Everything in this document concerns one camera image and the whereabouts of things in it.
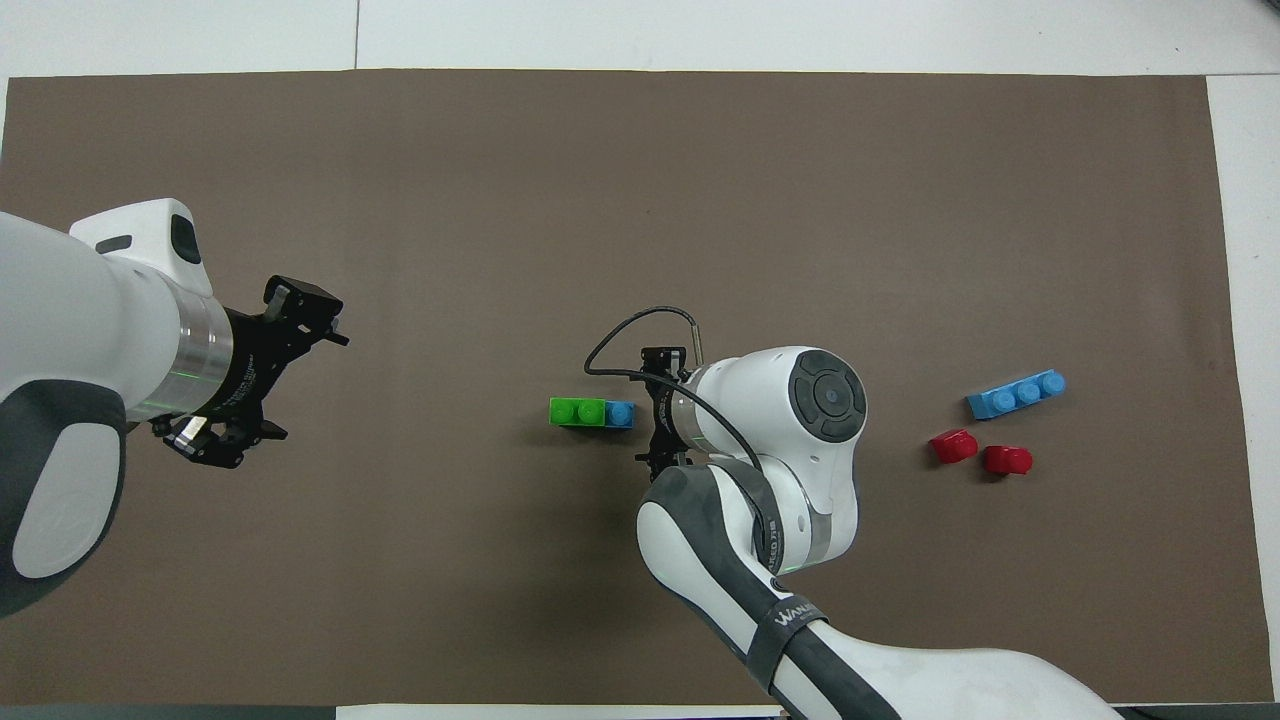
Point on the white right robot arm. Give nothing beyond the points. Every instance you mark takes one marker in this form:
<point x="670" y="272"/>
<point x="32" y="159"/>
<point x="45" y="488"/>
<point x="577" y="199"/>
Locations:
<point x="800" y="470"/>

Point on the red single-stud toy block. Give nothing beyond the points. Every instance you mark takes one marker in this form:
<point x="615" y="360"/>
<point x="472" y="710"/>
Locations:
<point x="954" y="446"/>
<point x="1007" y="460"/>

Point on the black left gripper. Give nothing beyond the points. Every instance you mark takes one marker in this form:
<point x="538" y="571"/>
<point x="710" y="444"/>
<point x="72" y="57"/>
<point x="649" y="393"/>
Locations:
<point x="250" y="370"/>

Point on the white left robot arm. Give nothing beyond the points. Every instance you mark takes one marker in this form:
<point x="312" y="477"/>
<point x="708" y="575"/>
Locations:
<point x="80" y="330"/>

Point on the blue three-stud toy block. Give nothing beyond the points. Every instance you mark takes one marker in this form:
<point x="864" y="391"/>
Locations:
<point x="620" y="414"/>
<point x="1015" y="395"/>

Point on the brown table mat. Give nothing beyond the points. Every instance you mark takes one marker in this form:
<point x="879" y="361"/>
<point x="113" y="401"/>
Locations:
<point x="640" y="200"/>

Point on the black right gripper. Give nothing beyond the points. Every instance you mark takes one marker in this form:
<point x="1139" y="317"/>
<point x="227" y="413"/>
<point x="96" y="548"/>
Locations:
<point x="664" y="415"/>

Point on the green two-stud toy block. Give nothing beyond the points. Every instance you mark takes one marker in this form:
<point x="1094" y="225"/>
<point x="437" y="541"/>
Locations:
<point x="577" y="411"/>

